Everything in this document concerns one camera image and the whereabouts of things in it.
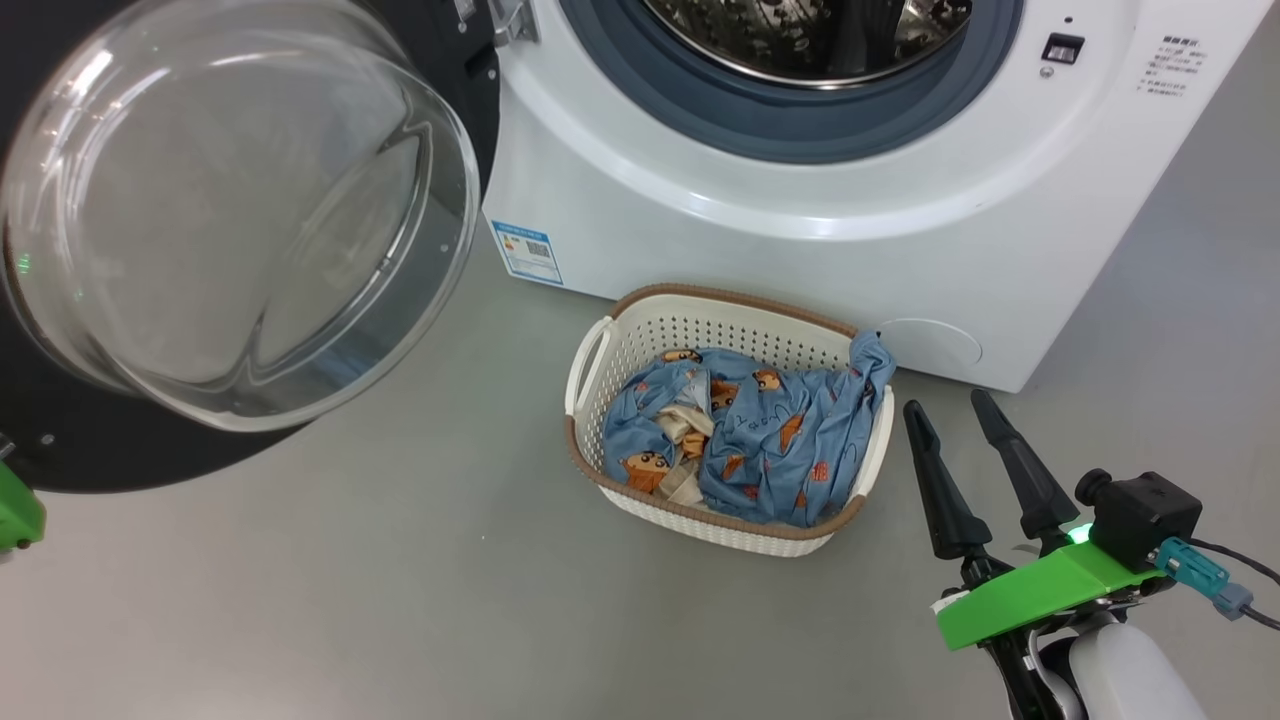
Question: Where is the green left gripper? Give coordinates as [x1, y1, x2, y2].
[0, 440, 48, 553]

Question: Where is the white front-load washing machine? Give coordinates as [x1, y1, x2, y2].
[483, 0, 1276, 393]

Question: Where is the white perforated basket brown rim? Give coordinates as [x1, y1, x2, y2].
[564, 283, 896, 558]

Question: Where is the black cable teal right connector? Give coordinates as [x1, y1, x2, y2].
[1150, 537, 1280, 631]

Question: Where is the stainless steel washing machine drum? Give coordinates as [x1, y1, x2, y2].
[640, 0, 976, 91]

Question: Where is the round white filter cover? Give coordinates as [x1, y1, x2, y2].
[880, 318, 984, 371]

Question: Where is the blue cartoon print garment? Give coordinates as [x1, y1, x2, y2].
[697, 330, 898, 528]

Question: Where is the metal door hinge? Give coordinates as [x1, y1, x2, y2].
[488, 0, 541, 47]

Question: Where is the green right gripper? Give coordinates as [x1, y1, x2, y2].
[903, 390, 1171, 720]

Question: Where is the blue energy label sticker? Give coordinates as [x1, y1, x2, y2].
[490, 220, 564, 287]

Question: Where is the small black text label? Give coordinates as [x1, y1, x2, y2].
[1135, 35, 1206, 98]

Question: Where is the black round glass washer door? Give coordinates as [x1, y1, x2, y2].
[0, 0, 501, 493]

